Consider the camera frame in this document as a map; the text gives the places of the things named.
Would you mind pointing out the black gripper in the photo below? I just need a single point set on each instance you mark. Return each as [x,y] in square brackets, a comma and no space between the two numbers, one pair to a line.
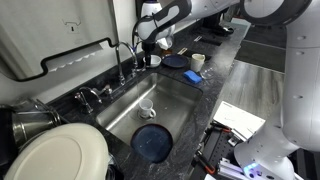
[149,47]

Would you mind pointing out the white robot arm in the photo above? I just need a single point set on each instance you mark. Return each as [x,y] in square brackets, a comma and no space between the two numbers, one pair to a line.
[300,100]

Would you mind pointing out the white bowl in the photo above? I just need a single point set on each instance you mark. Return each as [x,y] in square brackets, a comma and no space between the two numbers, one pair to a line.
[155,61]

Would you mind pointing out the soap bottle with amber liquid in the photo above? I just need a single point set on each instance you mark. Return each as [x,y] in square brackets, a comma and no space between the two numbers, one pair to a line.
[166,51]

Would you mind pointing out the chrome sink faucet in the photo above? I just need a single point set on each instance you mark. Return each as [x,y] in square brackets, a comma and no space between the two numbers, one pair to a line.
[119,63]

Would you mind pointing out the wooden chopstick pair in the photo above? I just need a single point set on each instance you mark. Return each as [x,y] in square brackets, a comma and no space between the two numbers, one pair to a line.
[182,51]

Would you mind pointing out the stainless steel sink basin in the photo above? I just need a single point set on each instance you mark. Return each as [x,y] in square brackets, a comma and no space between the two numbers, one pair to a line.
[166,100]

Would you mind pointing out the blue sponge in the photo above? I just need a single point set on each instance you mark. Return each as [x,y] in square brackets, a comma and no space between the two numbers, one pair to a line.
[192,76]

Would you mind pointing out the white mug on counter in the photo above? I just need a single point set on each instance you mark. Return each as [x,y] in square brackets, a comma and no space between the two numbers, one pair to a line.
[197,62]

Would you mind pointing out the clear drinking glass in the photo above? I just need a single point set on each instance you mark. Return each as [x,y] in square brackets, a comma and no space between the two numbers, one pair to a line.
[208,70]

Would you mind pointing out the chrome soap pump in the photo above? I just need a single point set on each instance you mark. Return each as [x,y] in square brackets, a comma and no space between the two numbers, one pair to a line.
[85,98]

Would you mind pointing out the black coffee machine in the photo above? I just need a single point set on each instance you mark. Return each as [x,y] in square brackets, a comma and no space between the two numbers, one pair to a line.
[216,26]

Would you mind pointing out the dark blue plate gold rim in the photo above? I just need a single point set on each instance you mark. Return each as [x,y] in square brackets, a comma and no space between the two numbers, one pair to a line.
[151,143]

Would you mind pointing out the orange black bar clamp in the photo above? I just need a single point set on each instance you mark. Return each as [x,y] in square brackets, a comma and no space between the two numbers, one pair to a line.
[205,163]
[220,127]

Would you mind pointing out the large white paper sheet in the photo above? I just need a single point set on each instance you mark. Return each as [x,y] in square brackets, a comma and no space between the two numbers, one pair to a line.
[238,120]

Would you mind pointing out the paper towel dispenser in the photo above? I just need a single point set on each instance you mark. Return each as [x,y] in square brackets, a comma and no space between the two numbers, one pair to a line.
[40,30]

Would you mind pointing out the large white plate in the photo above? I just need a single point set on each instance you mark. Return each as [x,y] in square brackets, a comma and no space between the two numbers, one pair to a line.
[56,153]

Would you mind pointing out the stainless steel pot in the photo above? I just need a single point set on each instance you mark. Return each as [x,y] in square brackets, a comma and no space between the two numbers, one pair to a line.
[33,123]

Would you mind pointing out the white paper sheet with crease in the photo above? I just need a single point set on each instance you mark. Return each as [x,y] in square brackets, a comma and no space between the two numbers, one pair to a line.
[210,177]

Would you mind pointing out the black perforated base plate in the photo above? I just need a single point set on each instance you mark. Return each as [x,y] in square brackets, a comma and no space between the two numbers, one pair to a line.
[218,146]

